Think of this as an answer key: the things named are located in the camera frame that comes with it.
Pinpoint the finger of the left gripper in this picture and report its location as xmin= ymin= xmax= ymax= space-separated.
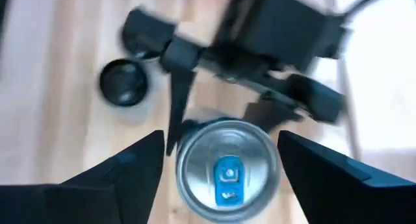
xmin=165 ymin=69 xmax=198 ymax=156
xmin=243 ymin=99 xmax=303 ymax=134

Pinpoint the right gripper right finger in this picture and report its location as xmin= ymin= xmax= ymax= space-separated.
xmin=278 ymin=130 xmax=416 ymax=224

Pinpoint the silver can with blue tab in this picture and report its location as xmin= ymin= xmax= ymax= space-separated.
xmin=175 ymin=119 xmax=282 ymax=223

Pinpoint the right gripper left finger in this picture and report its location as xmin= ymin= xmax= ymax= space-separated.
xmin=0 ymin=130 xmax=165 ymax=224

